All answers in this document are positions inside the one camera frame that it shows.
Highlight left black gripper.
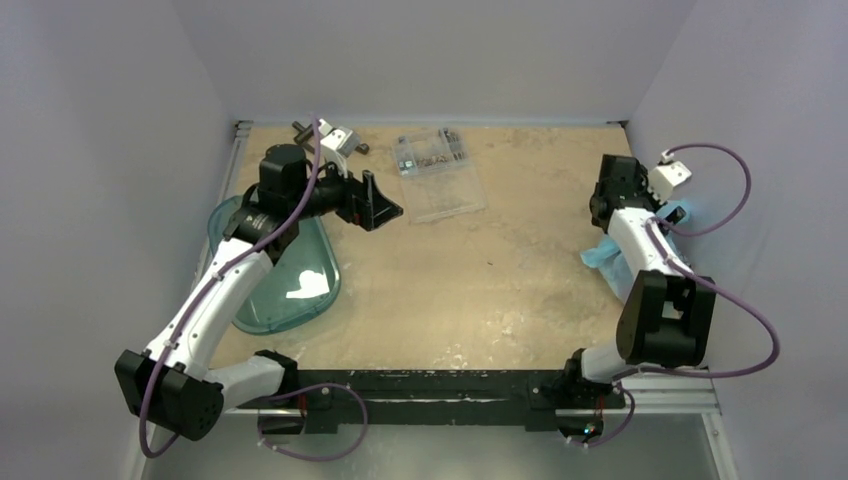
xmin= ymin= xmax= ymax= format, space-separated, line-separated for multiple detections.
xmin=289 ymin=153 xmax=401 ymax=231

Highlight light blue plastic bag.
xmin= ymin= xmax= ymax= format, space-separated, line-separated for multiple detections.
xmin=580 ymin=208 xmax=693 ymax=303

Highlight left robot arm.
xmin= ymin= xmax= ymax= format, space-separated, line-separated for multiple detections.
xmin=114 ymin=144 xmax=404 ymax=458

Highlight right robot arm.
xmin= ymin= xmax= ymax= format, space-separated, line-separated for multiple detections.
xmin=561 ymin=154 xmax=716 ymax=407

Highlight clear plastic organizer box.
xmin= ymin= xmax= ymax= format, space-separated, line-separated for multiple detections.
xmin=391 ymin=127 xmax=487 ymax=223

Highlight teal plastic tub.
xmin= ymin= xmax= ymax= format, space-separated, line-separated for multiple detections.
xmin=233 ymin=218 xmax=341 ymax=336

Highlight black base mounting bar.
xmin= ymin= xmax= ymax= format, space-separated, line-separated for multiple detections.
xmin=245 ymin=368 xmax=626 ymax=434

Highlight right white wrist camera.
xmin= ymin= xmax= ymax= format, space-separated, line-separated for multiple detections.
xmin=647 ymin=150 xmax=692 ymax=202

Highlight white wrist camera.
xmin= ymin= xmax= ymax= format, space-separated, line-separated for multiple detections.
xmin=318 ymin=118 xmax=362 ymax=176
xmin=647 ymin=150 xmax=692 ymax=202

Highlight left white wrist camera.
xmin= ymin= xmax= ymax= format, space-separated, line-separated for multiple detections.
xmin=318 ymin=118 xmax=362 ymax=176

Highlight dark metal crank handle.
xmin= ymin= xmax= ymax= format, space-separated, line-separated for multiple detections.
xmin=291 ymin=121 xmax=370 ymax=155

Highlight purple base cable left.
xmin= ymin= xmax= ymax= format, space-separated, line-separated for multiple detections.
xmin=256 ymin=382 xmax=369 ymax=464

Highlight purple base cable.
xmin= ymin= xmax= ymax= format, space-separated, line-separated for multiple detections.
xmin=256 ymin=382 xmax=369 ymax=464
xmin=564 ymin=387 xmax=637 ymax=450

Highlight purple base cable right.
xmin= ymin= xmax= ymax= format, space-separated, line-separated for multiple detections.
xmin=564 ymin=387 xmax=637 ymax=450

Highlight aluminium frame rail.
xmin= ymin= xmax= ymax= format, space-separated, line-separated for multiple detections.
xmin=621 ymin=374 xmax=720 ymax=414

